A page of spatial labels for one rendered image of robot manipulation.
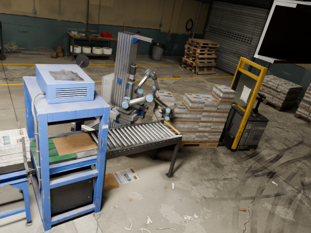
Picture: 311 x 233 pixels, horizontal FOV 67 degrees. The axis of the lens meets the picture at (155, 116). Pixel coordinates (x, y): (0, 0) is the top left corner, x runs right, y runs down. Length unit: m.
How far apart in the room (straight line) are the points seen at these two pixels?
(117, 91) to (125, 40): 0.89
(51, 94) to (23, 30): 7.44
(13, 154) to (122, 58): 2.19
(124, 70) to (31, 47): 6.25
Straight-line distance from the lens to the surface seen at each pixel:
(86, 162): 2.94
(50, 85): 2.36
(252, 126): 5.23
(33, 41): 9.86
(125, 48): 3.97
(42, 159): 2.53
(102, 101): 2.52
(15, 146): 2.80
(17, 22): 9.69
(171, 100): 4.20
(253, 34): 11.42
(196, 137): 4.85
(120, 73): 4.12
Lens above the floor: 2.61
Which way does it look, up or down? 26 degrees down
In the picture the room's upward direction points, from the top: 11 degrees clockwise
